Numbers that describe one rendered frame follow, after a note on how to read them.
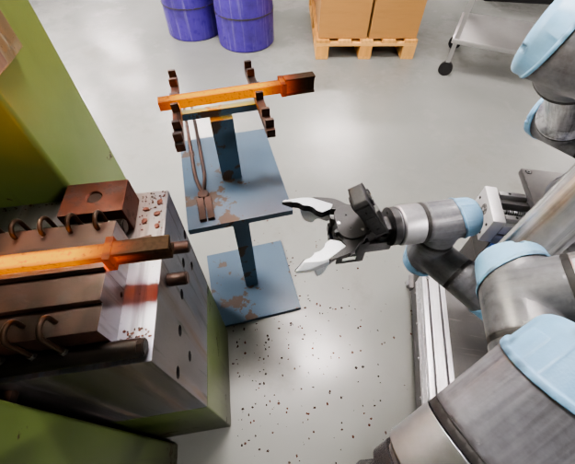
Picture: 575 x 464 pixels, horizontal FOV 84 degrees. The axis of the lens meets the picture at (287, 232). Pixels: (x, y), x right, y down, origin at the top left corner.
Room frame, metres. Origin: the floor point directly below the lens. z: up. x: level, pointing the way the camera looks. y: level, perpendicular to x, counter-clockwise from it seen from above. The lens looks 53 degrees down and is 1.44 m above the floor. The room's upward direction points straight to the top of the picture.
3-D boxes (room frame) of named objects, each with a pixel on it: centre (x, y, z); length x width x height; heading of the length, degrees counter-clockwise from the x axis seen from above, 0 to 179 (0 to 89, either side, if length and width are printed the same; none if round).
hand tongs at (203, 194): (0.85, 0.30, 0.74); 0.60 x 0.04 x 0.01; 16
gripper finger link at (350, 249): (0.31, -0.09, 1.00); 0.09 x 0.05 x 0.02; 135
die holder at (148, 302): (0.29, 0.52, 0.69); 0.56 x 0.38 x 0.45; 99
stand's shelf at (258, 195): (0.76, 0.18, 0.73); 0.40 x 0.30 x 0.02; 14
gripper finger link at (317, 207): (0.40, -0.04, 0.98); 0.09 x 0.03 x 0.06; 63
